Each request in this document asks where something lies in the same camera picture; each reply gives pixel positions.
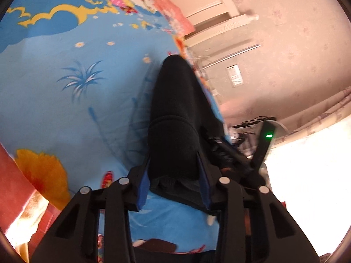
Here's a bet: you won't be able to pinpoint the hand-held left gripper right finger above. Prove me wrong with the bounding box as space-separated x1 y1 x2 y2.
197 153 321 263

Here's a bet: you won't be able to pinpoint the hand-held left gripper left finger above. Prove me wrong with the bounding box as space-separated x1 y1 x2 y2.
31 161 151 263

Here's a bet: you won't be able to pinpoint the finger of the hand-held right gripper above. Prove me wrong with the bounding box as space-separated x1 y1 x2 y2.
203 127 257 178

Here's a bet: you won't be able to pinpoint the black pants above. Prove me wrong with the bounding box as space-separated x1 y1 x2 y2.
147 55 229 216

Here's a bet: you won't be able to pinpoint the dark tripod stand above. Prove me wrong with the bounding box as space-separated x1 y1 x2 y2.
233 116 276 160

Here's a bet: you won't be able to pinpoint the round white fan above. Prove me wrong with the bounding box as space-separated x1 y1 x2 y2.
260 117 290 143

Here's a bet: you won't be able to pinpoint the blue cartoon printed blanket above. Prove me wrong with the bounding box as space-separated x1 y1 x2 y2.
0 0 226 255

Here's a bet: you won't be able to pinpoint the red orange cloth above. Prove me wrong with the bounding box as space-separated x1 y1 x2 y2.
0 143 64 263

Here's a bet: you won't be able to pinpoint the white headboard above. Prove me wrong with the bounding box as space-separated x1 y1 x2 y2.
154 0 260 48

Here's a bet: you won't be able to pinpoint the pink floral blanket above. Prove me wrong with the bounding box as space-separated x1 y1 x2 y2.
122 0 196 37

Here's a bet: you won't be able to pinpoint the grey wall panel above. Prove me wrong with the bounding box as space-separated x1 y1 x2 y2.
226 64 244 88

